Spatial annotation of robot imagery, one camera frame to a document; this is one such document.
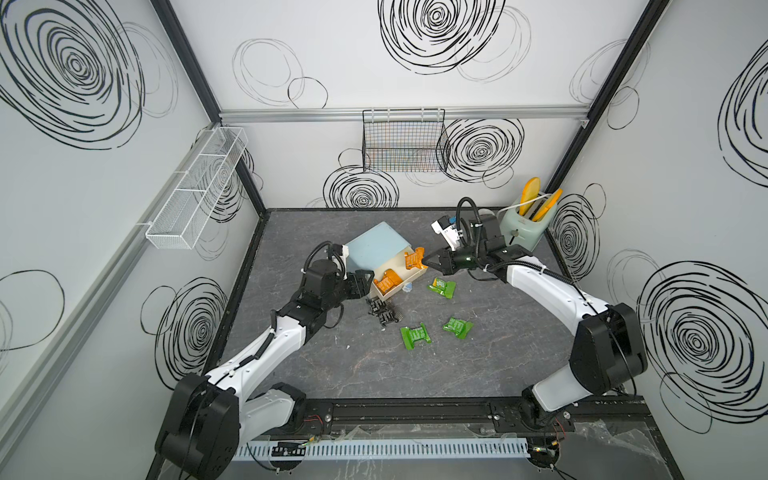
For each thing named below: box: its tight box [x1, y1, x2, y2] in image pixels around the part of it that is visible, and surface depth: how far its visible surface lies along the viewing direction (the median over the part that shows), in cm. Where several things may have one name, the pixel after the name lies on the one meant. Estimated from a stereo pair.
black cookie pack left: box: [365, 296, 387, 316], surface depth 93 cm
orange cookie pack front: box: [374, 268, 403, 295], surface depth 88 cm
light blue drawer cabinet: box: [345, 221, 411, 274], surface depth 91 cm
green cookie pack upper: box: [426, 277, 457, 299], surface depth 98 cm
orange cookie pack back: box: [404, 247, 428, 270], surface depth 84 cm
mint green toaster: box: [500, 193, 557, 251], surface depth 98 cm
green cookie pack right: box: [442, 317, 474, 340], surface depth 90 cm
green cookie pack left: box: [400, 323, 432, 350], surface depth 88 cm
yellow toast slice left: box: [519, 177, 541, 216], surface depth 99 cm
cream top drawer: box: [374, 246, 429, 301], surface depth 90 cm
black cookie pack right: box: [378, 309, 404, 327], surface depth 91 cm
